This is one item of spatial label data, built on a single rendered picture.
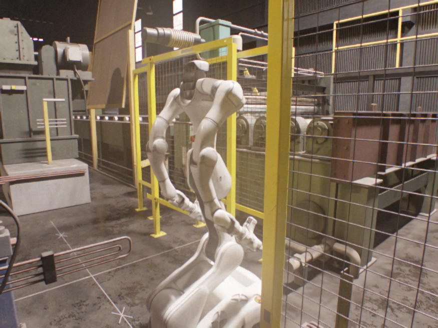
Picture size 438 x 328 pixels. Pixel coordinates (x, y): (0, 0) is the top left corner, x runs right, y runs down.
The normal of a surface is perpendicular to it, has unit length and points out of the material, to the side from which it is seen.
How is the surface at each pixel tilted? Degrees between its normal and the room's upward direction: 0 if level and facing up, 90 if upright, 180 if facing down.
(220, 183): 90
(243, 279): 68
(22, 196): 90
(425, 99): 90
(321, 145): 90
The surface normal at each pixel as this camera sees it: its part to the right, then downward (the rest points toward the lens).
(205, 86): 0.59, 0.14
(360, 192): -0.76, 0.11
